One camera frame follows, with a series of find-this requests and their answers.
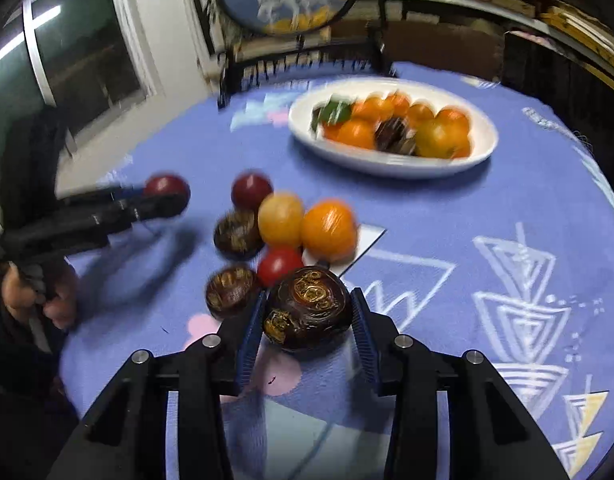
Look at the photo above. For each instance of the dark brown water chestnut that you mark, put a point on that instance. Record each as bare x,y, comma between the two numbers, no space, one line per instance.
307,307
391,131
238,234
406,147
232,290

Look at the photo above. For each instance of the person's left forearm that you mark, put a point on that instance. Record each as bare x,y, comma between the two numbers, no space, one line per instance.
17,385

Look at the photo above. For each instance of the person's left hand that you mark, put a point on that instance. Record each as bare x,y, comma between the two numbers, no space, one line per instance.
63,300

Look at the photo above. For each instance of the blue patterned tablecloth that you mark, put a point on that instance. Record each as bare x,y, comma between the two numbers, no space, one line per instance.
487,210

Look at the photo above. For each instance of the tangerine with green leaf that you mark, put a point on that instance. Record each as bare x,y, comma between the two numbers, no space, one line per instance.
334,112

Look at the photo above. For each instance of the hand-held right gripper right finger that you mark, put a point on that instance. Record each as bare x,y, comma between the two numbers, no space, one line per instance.
364,340

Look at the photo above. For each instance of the white oval plate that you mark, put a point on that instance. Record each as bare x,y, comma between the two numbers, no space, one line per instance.
387,165

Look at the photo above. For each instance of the orange tangerine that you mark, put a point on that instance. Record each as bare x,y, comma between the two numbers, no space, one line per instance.
399,102
374,108
452,119
463,150
357,134
329,230

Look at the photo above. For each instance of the red plum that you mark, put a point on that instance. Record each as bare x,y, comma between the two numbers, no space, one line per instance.
252,190
279,266
167,186

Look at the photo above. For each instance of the window with white frame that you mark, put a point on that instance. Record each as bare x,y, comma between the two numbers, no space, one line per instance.
87,45

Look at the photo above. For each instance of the brown wooden cabinet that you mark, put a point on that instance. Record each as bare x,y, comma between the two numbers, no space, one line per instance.
437,47

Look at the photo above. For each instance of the yellow orange plum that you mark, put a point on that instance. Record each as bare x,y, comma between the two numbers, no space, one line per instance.
439,139
419,112
280,220

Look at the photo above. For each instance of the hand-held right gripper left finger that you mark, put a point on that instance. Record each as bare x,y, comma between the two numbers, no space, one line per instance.
252,340

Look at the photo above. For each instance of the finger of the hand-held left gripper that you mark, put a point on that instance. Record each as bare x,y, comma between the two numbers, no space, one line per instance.
127,192
147,207

